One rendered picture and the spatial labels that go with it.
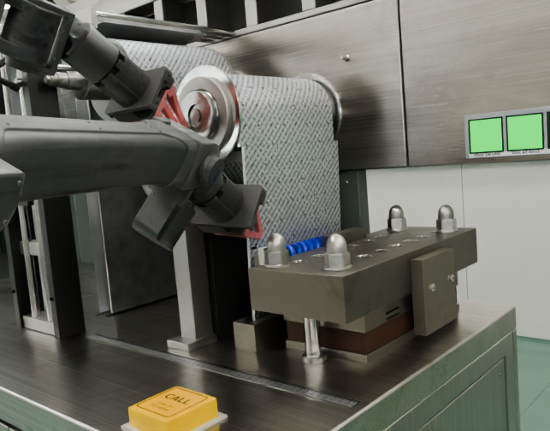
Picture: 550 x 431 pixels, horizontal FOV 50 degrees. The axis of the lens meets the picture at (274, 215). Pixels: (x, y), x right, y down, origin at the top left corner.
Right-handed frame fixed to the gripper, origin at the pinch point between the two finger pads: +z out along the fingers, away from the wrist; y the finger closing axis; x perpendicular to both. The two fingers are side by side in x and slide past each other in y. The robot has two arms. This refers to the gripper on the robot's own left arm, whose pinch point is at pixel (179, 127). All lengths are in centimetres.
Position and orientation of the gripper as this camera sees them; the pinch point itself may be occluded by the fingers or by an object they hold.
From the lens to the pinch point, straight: 89.6
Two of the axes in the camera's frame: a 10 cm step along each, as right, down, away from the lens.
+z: 5.6, 4.6, 6.9
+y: 7.7, 0.0, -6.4
